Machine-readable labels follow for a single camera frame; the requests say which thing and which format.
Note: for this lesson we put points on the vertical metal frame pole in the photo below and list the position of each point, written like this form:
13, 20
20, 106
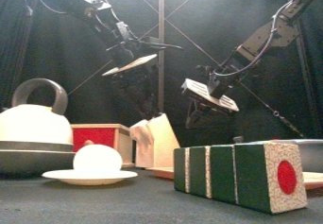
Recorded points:
161, 23

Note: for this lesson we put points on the white saucer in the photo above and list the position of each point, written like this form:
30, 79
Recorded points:
89, 177

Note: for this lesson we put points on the red wooden drawer box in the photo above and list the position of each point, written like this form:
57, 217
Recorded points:
94, 134

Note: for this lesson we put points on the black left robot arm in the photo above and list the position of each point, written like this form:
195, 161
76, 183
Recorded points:
84, 7

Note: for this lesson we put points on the right wrist camera mount plate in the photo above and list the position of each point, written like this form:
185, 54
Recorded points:
208, 95

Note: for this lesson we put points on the white toy egg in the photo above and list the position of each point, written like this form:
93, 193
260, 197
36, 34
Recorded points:
97, 158

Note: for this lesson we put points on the wrist camera mount plate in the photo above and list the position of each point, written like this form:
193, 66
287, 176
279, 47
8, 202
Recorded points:
208, 95
133, 63

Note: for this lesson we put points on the green sushi roll slice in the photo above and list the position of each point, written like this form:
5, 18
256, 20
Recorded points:
221, 174
179, 169
197, 171

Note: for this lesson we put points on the grey metal tray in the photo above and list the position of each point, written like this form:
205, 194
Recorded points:
311, 153

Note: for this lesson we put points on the green sushi slice red centre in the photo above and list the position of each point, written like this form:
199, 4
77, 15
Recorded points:
252, 177

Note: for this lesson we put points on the left wrist camera mount plate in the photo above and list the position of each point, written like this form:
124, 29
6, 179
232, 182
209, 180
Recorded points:
133, 63

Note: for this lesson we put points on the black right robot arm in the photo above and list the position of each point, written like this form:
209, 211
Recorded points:
268, 37

